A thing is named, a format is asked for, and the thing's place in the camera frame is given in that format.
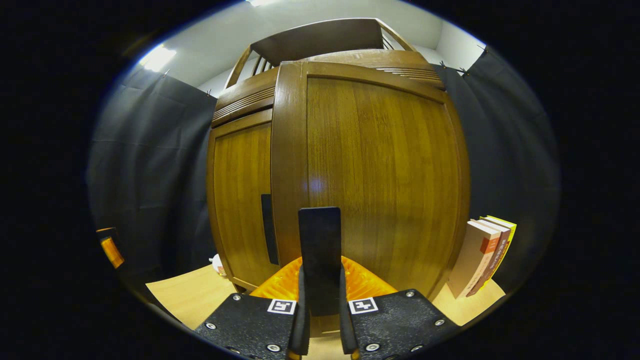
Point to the tan book with orange label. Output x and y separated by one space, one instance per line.
470 260

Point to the white bottle with red label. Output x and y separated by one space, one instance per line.
217 265

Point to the small ceiling light panel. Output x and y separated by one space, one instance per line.
157 58

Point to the wooden double-door shoe cabinet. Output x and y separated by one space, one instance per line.
320 42

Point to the wooden cabinet drawer with knob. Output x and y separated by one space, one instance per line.
245 90

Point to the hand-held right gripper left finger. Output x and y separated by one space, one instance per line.
301 335

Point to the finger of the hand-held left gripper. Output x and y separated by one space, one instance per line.
112 252

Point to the brown book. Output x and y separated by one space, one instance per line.
500 252

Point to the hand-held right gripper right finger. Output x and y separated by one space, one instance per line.
346 335

